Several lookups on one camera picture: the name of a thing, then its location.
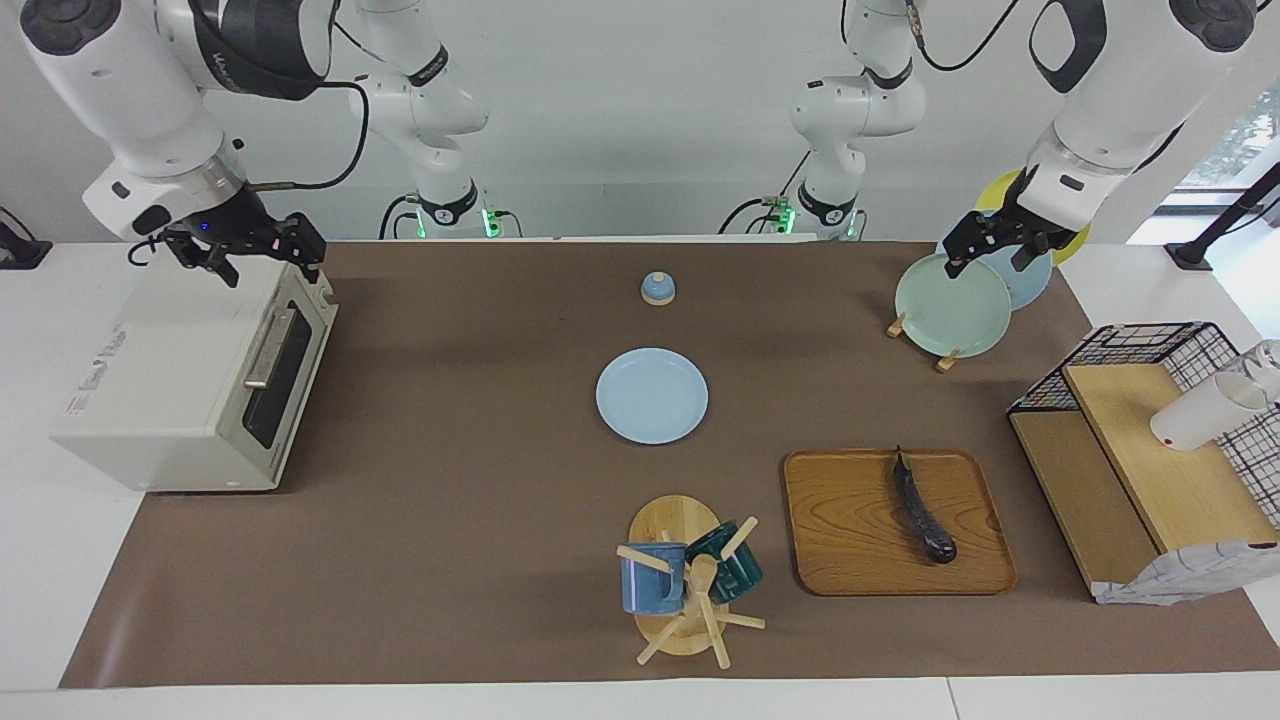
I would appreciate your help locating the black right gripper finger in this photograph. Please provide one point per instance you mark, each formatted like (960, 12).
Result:
(311, 270)
(224, 268)

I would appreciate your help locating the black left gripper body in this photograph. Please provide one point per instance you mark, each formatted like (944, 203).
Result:
(1000, 232)

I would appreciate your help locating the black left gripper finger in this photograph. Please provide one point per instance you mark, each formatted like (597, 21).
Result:
(956, 266)
(1026, 259)

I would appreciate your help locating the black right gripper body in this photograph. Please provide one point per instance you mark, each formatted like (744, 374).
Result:
(250, 235)

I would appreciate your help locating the glass oven door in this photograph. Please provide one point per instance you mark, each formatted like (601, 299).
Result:
(290, 370)

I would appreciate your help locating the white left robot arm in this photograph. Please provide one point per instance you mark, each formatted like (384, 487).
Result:
(1120, 100)

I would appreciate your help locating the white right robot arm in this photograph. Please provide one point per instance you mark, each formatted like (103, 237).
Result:
(130, 90)

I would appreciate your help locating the cream toaster oven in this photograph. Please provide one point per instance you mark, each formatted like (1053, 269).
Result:
(150, 380)

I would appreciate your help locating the light blue racked plate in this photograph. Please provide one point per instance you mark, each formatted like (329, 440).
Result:
(1030, 285)

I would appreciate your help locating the yellow plate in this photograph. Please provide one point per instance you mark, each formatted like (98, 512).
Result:
(992, 195)

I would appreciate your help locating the pale green plate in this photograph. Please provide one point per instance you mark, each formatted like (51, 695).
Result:
(950, 310)

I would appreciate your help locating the wooden plate rack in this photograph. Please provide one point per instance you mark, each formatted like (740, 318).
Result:
(895, 325)

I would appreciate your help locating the black clamp base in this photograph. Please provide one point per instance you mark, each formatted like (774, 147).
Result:
(25, 255)

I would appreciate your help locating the white paper cup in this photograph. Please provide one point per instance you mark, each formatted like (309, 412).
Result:
(1200, 415)

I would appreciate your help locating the window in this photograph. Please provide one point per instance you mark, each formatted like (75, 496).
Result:
(1240, 140)

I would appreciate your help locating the clear glass cup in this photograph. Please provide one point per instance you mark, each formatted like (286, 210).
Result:
(1268, 360)

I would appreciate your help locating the stepped wooden shelf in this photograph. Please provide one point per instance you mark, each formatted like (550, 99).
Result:
(1180, 480)

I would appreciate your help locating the wooden serving tray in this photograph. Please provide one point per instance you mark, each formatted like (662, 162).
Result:
(850, 530)

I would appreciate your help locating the brown table mat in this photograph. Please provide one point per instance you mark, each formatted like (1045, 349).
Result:
(450, 560)

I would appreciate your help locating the dark green ceramic mug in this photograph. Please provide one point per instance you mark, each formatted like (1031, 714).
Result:
(740, 575)

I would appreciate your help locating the wooden mug tree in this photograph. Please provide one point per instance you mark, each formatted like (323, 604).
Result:
(675, 520)

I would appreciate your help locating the blue ceramic mug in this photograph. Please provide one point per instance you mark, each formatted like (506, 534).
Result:
(650, 590)

